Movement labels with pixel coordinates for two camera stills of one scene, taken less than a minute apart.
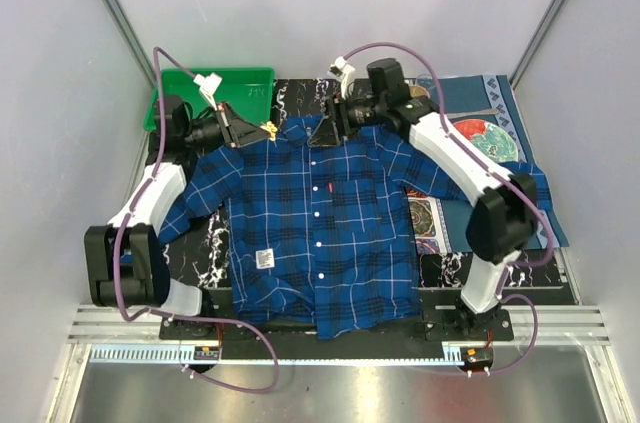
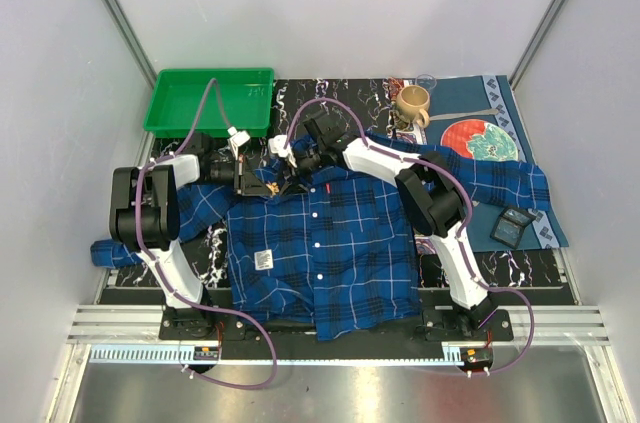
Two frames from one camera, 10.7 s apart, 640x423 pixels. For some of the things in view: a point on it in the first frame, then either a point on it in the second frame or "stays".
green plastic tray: (249, 90) stays
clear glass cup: (425, 80) stays
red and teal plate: (491, 140) stays
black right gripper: (331, 128) → (292, 175)
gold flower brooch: (271, 128) → (273, 187)
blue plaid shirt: (321, 237) stays
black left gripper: (238, 132) → (245, 183)
